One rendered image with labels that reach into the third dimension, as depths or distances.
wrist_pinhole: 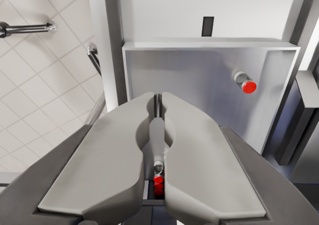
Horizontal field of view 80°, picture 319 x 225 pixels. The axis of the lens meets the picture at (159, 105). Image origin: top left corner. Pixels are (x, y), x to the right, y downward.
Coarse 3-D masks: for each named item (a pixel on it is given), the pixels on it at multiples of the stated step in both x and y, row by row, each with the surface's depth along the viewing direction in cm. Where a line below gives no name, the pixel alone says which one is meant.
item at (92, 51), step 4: (88, 48) 119; (92, 48) 119; (96, 48) 120; (88, 52) 114; (92, 52) 115; (96, 52) 120; (88, 56) 115; (92, 56) 114; (92, 60) 115; (96, 60) 115; (96, 64) 114; (96, 68) 115; (100, 68) 115; (100, 72) 115
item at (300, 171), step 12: (312, 120) 36; (312, 132) 36; (300, 144) 39; (312, 144) 41; (300, 156) 39; (312, 156) 43; (288, 168) 42; (300, 168) 45; (312, 168) 45; (300, 180) 47; (312, 180) 47
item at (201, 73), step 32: (128, 64) 31; (160, 64) 33; (192, 64) 33; (224, 64) 33; (256, 64) 33; (288, 64) 30; (128, 96) 33; (192, 96) 36; (224, 96) 36; (256, 96) 36; (160, 128) 40; (256, 128) 39; (160, 160) 45
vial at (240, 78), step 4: (240, 72) 33; (244, 72) 33; (236, 76) 33; (240, 76) 32; (244, 76) 31; (248, 76) 31; (236, 80) 32; (240, 80) 31; (244, 80) 30; (248, 80) 30; (252, 80) 31; (240, 84) 31
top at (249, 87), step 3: (249, 81) 30; (246, 84) 30; (249, 84) 30; (252, 84) 30; (255, 84) 30; (243, 87) 30; (246, 87) 30; (249, 87) 30; (252, 87) 30; (255, 87) 30; (243, 90) 30; (246, 90) 30; (249, 90) 30; (252, 90) 30; (246, 93) 30; (249, 93) 30
